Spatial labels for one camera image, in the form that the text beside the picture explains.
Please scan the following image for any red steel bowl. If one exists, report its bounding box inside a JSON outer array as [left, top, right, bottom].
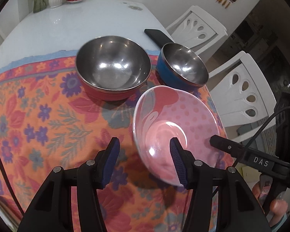
[[76, 36, 152, 101]]

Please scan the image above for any black smartphone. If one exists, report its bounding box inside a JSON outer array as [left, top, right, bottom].
[[144, 29, 177, 49]]

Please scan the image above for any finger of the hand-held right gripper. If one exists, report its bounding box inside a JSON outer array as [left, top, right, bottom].
[[210, 135, 247, 161]]

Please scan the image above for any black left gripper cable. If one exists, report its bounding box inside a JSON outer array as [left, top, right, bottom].
[[0, 139, 26, 215]]

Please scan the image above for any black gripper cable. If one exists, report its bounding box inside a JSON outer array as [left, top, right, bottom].
[[0, 139, 26, 215], [232, 106, 290, 168]]

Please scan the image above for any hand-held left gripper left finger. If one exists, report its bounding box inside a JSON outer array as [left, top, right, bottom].
[[17, 137, 121, 232]]

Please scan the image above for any person's right hand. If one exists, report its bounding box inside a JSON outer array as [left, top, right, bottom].
[[252, 181, 289, 225]]

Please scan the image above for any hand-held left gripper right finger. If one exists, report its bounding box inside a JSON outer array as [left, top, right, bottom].
[[169, 137, 272, 232]]

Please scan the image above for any blue steel bowl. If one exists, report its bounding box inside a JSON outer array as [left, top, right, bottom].
[[157, 43, 209, 92]]

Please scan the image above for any pink cartoon print bowl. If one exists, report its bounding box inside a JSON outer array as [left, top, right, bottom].
[[132, 85, 218, 187]]

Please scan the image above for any floral orange tablecloth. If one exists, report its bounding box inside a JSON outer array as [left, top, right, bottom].
[[0, 49, 235, 232]]

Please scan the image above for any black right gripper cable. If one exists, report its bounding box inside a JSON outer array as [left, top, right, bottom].
[[232, 106, 290, 168]]

